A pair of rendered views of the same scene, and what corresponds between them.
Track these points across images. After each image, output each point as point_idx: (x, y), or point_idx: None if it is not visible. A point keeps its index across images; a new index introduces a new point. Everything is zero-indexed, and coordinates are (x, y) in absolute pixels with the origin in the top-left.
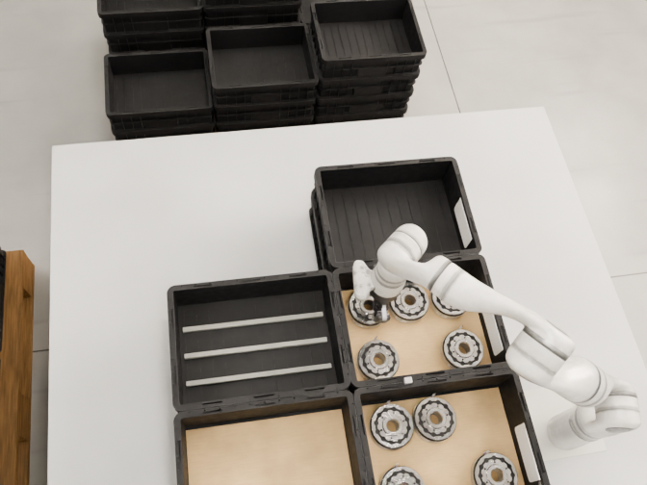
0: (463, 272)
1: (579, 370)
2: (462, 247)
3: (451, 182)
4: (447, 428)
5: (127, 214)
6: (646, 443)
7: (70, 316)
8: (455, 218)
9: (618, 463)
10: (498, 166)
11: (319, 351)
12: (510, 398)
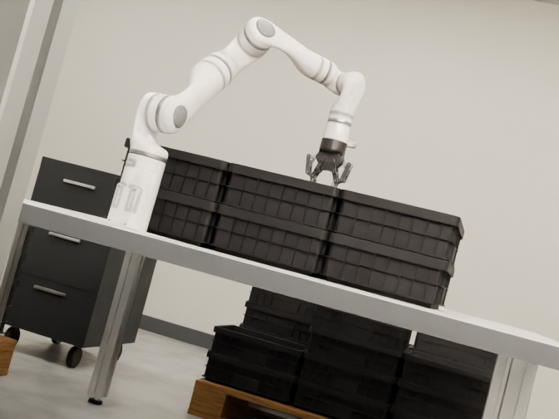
0: (320, 56)
1: (226, 53)
2: (354, 229)
3: (432, 229)
4: None
5: (462, 313)
6: (61, 212)
7: None
8: (389, 234)
9: (66, 213)
10: (473, 322)
11: None
12: (202, 175)
